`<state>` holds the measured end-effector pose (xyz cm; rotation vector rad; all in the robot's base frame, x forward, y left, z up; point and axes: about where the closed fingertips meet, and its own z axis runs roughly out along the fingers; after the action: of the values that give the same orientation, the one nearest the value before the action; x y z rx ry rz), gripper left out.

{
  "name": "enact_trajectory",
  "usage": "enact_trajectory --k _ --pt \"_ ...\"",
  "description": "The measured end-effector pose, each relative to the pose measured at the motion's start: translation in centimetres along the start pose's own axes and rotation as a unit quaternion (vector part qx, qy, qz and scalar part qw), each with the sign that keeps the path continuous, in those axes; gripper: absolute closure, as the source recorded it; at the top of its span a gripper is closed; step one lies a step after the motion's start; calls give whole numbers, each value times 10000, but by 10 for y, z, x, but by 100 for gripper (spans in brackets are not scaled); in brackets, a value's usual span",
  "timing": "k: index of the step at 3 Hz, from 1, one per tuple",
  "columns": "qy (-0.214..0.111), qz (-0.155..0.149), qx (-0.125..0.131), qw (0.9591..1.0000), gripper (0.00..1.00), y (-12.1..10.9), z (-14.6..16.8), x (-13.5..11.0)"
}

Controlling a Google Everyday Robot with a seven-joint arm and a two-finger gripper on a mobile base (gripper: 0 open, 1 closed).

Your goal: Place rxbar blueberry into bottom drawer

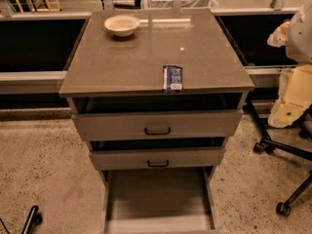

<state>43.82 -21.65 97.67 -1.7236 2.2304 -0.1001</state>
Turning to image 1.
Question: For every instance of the white wire basket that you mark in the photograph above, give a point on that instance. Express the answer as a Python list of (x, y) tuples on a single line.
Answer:
[(185, 4)]

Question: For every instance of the blue rxbar blueberry wrapper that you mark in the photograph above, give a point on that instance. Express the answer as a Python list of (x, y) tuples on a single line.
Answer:
[(172, 79)]

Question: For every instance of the grey top drawer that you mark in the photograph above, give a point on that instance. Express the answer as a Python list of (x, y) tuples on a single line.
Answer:
[(129, 126)]

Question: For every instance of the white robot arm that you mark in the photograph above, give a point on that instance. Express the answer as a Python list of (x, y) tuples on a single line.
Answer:
[(299, 43)]

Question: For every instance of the grey middle drawer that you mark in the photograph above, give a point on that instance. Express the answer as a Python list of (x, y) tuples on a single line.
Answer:
[(152, 159)]

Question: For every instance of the white paper bowl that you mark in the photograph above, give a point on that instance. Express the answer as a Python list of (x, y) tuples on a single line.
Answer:
[(122, 26)]

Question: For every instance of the black stand leg left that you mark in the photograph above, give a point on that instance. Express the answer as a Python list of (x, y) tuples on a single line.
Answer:
[(34, 218)]

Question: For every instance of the grey open bottom drawer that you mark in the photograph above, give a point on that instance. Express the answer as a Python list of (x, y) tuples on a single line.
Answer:
[(158, 201)]

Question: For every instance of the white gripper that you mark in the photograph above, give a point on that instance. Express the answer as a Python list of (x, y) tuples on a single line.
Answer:
[(299, 39)]

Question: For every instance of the grey drawer cabinet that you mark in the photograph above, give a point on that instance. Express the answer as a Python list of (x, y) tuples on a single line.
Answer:
[(112, 75)]

